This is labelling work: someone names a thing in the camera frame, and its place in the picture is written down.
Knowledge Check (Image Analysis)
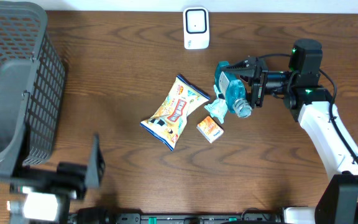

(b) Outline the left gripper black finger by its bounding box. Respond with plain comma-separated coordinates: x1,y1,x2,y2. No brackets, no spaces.
85,134,106,189
0,123,29,182

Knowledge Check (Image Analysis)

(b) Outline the teal mouthwash bottle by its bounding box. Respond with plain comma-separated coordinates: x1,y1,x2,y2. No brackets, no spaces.
214,61,252,118

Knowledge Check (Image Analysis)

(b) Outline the light teal packet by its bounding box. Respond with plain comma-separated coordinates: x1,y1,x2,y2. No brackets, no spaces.
204,85,228,124

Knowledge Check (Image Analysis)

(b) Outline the small orange snack packet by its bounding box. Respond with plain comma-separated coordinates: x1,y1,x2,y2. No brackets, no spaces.
196,116,224,144

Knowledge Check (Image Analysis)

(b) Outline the yellow snack chip bag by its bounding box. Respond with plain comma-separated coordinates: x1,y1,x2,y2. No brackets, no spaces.
140,75,210,151

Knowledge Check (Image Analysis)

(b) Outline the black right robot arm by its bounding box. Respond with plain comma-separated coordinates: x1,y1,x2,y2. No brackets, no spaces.
216,39,358,223

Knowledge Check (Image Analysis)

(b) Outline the white barcode scanner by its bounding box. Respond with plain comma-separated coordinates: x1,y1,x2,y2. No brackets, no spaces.
183,7,210,50

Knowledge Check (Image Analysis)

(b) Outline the grey plastic shopping basket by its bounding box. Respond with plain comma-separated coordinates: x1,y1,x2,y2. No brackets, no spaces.
0,1,67,165

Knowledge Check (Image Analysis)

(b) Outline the black right camera cable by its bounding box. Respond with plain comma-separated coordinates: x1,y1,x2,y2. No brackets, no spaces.
258,53,358,200

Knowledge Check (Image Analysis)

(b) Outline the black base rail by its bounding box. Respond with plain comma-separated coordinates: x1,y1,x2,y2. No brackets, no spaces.
68,212,285,224

